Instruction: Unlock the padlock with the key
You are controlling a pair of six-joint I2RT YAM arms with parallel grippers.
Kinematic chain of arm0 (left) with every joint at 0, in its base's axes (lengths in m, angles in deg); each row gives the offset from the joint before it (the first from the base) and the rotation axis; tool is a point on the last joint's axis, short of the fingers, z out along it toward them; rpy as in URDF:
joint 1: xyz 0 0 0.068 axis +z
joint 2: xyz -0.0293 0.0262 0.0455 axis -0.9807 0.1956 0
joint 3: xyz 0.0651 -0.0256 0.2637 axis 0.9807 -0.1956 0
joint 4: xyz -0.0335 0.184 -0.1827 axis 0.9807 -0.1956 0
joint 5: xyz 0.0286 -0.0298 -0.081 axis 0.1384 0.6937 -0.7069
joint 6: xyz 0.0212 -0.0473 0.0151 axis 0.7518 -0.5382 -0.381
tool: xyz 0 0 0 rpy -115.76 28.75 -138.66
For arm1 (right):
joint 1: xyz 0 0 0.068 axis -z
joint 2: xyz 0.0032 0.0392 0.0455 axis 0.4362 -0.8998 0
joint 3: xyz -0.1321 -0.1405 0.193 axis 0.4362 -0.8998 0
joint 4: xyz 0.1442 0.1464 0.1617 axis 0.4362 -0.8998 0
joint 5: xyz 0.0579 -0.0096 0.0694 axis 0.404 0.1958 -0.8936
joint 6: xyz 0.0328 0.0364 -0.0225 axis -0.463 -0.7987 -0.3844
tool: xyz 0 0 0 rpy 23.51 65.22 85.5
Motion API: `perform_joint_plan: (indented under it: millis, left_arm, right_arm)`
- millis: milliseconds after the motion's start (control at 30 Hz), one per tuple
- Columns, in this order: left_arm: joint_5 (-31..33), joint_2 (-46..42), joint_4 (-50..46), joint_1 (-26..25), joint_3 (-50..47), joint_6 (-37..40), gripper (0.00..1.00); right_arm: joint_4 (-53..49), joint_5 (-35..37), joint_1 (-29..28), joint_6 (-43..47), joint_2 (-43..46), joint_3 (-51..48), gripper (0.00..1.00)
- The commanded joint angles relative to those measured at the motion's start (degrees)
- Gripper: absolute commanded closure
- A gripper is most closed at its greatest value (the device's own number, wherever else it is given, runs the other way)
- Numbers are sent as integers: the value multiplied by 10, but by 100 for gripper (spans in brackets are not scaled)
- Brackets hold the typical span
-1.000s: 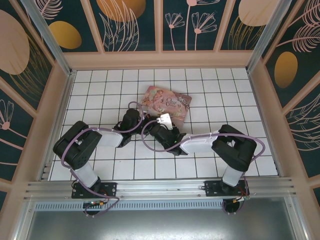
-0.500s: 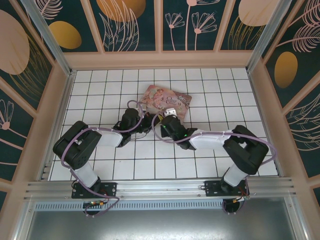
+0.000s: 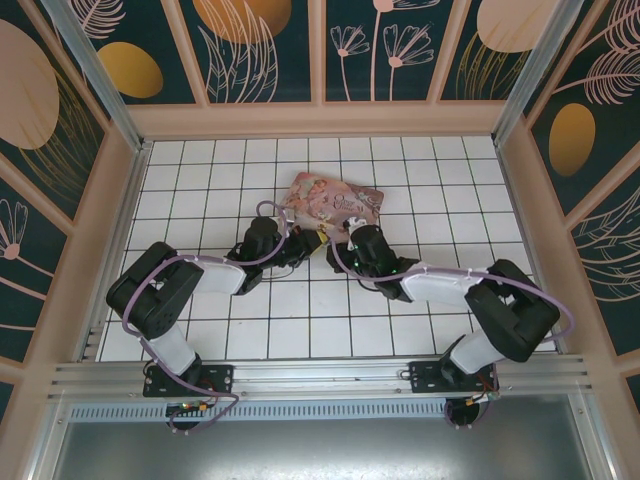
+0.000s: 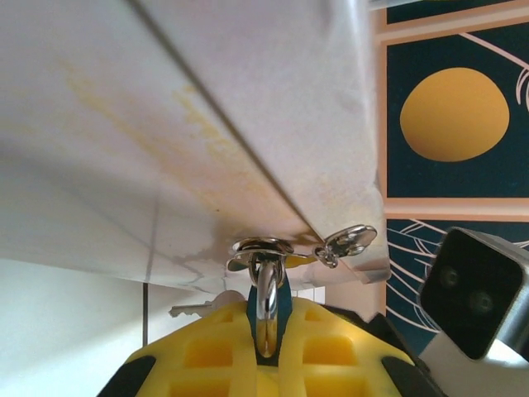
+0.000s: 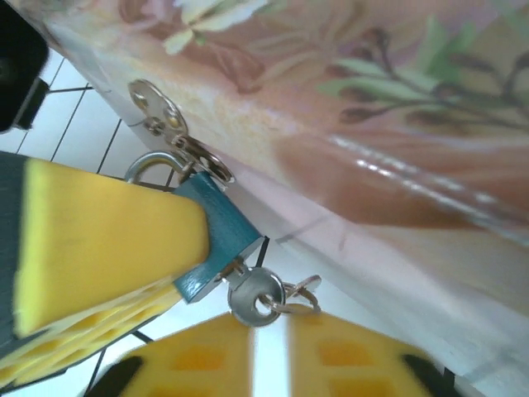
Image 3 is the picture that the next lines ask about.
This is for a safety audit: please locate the pink illustrated tin box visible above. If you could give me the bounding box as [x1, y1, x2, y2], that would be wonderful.
[278, 171, 388, 241]

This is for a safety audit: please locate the grey sheet metal panel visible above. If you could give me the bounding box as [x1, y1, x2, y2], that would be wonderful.
[52, 419, 614, 480]

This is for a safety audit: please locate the aluminium mounting rail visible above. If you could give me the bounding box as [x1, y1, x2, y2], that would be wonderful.
[47, 352, 596, 401]

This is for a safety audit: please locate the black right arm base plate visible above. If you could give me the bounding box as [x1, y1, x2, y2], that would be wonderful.
[408, 359, 501, 396]

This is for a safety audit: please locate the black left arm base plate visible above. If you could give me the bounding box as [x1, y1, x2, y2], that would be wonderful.
[143, 363, 235, 399]

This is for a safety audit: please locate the slotted grey cable duct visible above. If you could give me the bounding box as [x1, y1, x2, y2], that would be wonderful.
[67, 402, 576, 422]

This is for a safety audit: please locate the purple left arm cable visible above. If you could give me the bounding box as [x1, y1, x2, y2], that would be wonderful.
[122, 199, 296, 435]

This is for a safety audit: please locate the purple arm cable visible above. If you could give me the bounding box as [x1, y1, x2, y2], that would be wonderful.
[329, 238, 575, 430]
[122, 199, 296, 435]

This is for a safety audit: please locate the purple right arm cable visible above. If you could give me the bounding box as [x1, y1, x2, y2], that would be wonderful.
[329, 238, 575, 430]

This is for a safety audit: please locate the aluminium corner post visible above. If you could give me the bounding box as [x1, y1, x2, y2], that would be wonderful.
[42, 0, 152, 154]
[492, 0, 595, 147]

